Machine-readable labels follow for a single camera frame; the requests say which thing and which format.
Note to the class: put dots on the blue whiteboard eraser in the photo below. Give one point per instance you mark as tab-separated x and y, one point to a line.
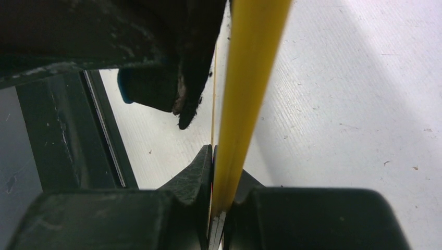
154	86

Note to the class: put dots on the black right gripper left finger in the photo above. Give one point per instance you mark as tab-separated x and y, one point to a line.
174	216

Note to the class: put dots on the yellow framed whiteboard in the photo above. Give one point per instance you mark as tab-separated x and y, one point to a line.
256	30

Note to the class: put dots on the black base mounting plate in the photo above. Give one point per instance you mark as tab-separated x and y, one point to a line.
73	133

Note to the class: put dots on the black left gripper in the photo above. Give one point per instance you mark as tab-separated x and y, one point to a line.
46	38

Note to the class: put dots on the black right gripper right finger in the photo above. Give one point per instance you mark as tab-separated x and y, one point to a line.
310	218

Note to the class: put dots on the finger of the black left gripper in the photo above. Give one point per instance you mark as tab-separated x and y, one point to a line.
196	48

